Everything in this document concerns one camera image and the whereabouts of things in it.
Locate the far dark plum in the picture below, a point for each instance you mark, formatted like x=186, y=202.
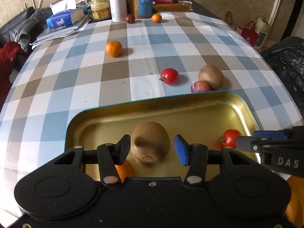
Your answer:
x=129, y=18

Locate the red shopping bag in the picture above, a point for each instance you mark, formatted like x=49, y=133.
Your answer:
x=248, y=32

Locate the yellow lid honey jar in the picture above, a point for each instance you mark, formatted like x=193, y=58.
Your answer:
x=100, y=10

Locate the orange mandarin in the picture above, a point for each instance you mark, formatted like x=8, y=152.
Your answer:
x=125, y=170
x=113, y=48

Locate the wooden cutting board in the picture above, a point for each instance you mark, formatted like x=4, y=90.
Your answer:
x=171, y=8

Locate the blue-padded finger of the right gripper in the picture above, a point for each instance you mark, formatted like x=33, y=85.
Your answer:
x=270, y=134

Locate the white paper bag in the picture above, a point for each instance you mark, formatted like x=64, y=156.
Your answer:
x=262, y=28

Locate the blue tissue pack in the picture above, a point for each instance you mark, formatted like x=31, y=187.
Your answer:
x=63, y=18

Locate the gold metal tray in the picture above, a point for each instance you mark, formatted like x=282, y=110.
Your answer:
x=199, y=118

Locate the black puffer jacket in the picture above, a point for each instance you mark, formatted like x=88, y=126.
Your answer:
x=286, y=60

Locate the far small mandarin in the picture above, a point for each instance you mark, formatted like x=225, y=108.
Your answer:
x=156, y=18

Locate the black leather sofa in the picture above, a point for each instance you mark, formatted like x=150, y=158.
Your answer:
x=9, y=30

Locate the red plum by tray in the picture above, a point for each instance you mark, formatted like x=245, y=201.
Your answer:
x=200, y=87

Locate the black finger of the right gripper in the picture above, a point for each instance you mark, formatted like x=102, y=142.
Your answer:
x=250, y=143

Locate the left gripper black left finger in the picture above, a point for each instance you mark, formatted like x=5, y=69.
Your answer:
x=108, y=156

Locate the white purple thermos bottle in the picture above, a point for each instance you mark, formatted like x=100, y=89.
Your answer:
x=118, y=10

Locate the red tomato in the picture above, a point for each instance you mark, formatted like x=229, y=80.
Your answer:
x=229, y=138
x=169, y=76

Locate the kiwi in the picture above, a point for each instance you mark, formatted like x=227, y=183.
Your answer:
x=150, y=142
x=212, y=75

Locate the checkered tablecloth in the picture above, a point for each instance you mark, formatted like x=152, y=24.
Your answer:
x=66, y=76

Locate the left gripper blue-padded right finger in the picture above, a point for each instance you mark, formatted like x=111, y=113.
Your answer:
x=195, y=156

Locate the stack of books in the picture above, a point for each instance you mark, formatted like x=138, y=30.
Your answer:
x=60, y=32

